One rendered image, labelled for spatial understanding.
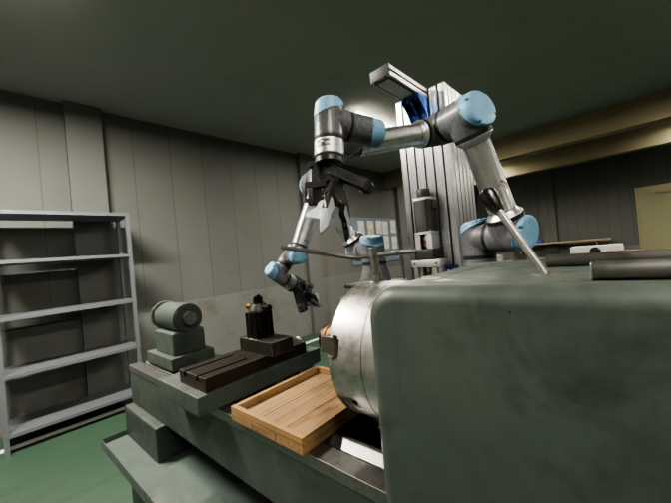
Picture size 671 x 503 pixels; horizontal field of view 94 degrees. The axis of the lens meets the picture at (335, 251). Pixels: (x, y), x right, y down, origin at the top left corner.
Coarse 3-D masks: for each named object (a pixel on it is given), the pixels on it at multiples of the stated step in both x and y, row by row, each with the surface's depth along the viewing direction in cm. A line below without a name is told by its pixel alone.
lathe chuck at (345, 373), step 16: (352, 288) 75; (368, 288) 72; (352, 304) 69; (368, 304) 66; (336, 320) 69; (352, 320) 66; (352, 336) 64; (352, 352) 63; (336, 368) 66; (352, 368) 63; (336, 384) 67; (352, 384) 64
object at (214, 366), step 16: (240, 352) 121; (288, 352) 121; (304, 352) 127; (192, 368) 107; (208, 368) 105; (224, 368) 104; (240, 368) 105; (256, 368) 110; (192, 384) 102; (208, 384) 97; (224, 384) 101
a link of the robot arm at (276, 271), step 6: (270, 264) 145; (276, 264) 144; (282, 264) 145; (270, 270) 142; (276, 270) 143; (282, 270) 145; (288, 270) 148; (270, 276) 144; (276, 276) 144; (282, 276) 145; (288, 276) 148; (276, 282) 147; (282, 282) 147
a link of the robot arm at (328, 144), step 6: (318, 138) 76; (324, 138) 75; (330, 138) 75; (336, 138) 75; (318, 144) 76; (324, 144) 75; (330, 144) 75; (336, 144) 75; (342, 144) 77; (318, 150) 76; (324, 150) 75; (330, 150) 74; (336, 150) 75; (342, 150) 77; (342, 156) 77
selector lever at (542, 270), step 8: (504, 216) 51; (504, 224) 51; (512, 224) 50; (512, 232) 50; (520, 240) 49; (528, 248) 48; (528, 256) 48; (536, 256) 47; (536, 264) 47; (536, 272) 48; (544, 272) 46; (552, 272) 46
